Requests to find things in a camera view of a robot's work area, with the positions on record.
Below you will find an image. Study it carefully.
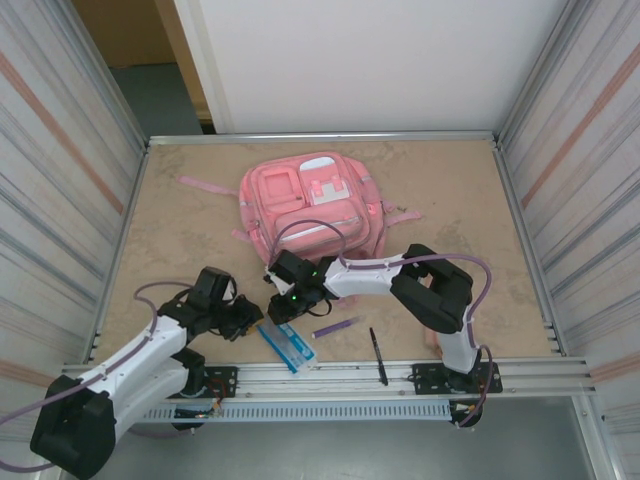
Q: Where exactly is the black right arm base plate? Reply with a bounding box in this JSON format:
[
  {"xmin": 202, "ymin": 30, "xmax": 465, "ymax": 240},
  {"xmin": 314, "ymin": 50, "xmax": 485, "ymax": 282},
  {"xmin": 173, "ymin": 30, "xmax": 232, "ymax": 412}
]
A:
[{"xmin": 409, "ymin": 362, "xmax": 501, "ymax": 396}]

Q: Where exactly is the black pen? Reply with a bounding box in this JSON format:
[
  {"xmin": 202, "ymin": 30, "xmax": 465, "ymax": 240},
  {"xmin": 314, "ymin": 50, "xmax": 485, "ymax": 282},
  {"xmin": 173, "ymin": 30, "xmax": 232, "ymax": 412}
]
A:
[{"xmin": 368, "ymin": 327, "xmax": 390, "ymax": 387}]

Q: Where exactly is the grey slotted cable duct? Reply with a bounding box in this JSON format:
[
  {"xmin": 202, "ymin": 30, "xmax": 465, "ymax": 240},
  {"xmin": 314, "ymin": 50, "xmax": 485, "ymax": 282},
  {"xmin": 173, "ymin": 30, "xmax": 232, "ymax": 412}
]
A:
[{"xmin": 134, "ymin": 402, "xmax": 454, "ymax": 424}]

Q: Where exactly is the pink student backpack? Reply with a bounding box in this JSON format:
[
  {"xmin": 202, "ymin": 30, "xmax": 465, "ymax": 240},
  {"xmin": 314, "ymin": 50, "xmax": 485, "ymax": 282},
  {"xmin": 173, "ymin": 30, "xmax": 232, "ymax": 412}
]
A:
[{"xmin": 179, "ymin": 152, "xmax": 424, "ymax": 274}]

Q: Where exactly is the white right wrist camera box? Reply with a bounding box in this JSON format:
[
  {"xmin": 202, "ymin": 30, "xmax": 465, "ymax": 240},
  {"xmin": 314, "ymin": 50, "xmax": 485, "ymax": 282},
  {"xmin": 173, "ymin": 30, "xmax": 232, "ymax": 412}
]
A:
[{"xmin": 263, "ymin": 267, "xmax": 297, "ymax": 297}]

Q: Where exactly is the pink pencil case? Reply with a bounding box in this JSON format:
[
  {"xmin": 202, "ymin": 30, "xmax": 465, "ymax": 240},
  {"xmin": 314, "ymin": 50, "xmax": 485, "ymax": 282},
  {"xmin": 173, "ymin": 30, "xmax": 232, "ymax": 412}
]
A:
[{"xmin": 423, "ymin": 329, "xmax": 446, "ymax": 357}]

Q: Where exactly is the purple pen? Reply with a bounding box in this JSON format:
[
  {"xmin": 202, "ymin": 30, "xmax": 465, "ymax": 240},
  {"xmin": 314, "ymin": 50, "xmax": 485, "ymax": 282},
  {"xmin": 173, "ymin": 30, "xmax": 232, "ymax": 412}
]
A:
[{"xmin": 311, "ymin": 315, "xmax": 366, "ymax": 340}]

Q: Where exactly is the brown wooden door frame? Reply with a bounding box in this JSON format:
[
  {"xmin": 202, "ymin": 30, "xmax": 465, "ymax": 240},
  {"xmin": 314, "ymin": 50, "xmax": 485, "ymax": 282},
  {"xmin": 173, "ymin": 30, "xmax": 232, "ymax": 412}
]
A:
[{"xmin": 158, "ymin": 0, "xmax": 220, "ymax": 135}]

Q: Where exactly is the small circuit board with wires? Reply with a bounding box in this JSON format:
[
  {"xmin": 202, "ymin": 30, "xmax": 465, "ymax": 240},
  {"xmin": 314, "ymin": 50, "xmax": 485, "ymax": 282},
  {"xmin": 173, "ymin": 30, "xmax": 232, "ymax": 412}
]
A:
[{"xmin": 173, "ymin": 407, "xmax": 224, "ymax": 420}]

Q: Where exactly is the blue white ruler set package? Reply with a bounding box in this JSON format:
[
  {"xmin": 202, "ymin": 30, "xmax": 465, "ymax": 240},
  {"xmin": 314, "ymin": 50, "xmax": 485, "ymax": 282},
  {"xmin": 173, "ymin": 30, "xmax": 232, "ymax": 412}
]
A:
[{"xmin": 258, "ymin": 319, "xmax": 320, "ymax": 375}]

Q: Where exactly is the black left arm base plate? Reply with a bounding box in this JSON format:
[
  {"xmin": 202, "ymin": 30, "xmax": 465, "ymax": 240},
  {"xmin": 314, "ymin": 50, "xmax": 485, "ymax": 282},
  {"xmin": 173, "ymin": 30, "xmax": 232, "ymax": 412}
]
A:
[{"xmin": 189, "ymin": 364, "xmax": 240, "ymax": 400}]

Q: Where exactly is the aluminium table frame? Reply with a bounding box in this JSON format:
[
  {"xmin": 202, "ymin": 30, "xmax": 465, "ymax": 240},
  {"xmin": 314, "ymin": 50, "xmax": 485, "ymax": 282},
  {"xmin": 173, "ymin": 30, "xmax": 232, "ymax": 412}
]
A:
[{"xmin": 54, "ymin": 130, "xmax": 599, "ymax": 401}]

